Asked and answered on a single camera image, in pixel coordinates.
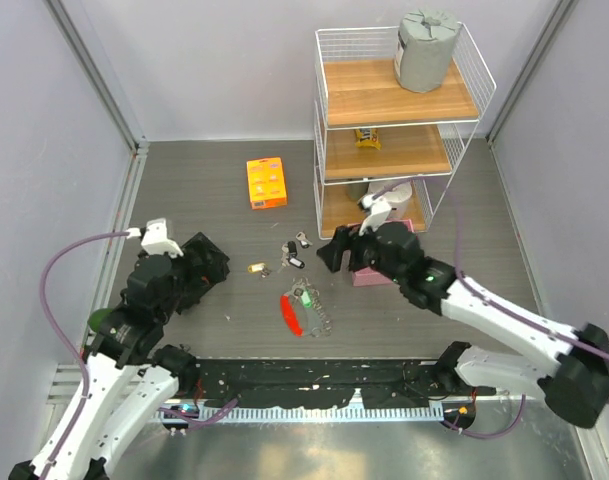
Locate black tag removed key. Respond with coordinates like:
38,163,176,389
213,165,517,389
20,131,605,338
278,255,305,271

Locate grey can on shelf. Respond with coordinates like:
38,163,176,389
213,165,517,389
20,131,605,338
346,181,369,202

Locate purple cable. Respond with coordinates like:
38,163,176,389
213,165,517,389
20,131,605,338
38,231,135,480
373,174,609,439

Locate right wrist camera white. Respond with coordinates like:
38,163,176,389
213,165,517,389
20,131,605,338
358,194,392,236

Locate orange cardboard box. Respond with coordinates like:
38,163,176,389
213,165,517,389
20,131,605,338
246,157,288,210

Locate white slotted cable duct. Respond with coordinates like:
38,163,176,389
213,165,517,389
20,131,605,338
153,404,445,424

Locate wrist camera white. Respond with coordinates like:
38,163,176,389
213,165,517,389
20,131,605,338
358,194,392,236
126,218,184,259

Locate metal keyring holder red grip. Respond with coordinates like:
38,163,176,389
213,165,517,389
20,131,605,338
279,277,332,338

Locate yellow snack packet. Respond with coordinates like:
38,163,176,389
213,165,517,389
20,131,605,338
354,128,381,150

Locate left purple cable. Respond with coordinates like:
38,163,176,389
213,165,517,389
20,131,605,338
38,231,135,480

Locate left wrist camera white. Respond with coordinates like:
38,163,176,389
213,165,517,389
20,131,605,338
126,218,184,259

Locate yellow tag key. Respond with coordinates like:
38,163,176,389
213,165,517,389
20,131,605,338
247,262,272,278

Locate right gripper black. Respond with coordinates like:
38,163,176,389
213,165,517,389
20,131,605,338
317,215,406,285

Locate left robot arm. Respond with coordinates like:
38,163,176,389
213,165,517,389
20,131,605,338
9,248,213,479

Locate pink open box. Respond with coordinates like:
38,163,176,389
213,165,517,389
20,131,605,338
352,218,415,287

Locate grey wrapped paper roll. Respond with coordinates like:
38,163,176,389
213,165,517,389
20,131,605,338
394,8,460,93

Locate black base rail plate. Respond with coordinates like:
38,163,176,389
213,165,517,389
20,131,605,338
188,359,496,410

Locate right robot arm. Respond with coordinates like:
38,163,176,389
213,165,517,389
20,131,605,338
317,222,609,429

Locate white paper roll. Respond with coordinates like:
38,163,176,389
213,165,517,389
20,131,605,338
367,179,413,220

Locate white wire shelf rack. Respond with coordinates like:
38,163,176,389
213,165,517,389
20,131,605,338
314,25,496,239

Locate black plastic bin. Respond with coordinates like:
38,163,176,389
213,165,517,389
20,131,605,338
182,232,230,297

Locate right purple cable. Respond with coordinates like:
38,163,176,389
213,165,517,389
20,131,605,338
373,174,609,439

